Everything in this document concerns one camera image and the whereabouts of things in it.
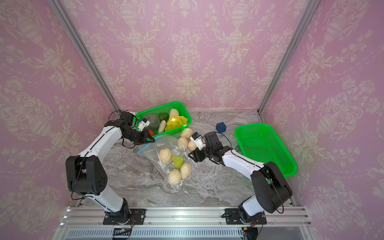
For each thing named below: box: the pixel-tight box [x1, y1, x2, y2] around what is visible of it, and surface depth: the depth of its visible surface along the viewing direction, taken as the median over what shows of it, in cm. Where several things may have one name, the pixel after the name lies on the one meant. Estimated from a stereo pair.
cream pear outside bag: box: [180, 128, 193, 139], surface depth 103 cm
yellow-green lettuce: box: [165, 116, 188, 132], surface depth 108 cm
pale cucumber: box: [158, 120, 166, 134], surface depth 108 cm
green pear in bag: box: [171, 155, 184, 169], surface depth 87 cm
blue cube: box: [216, 122, 227, 133], surface depth 108 cm
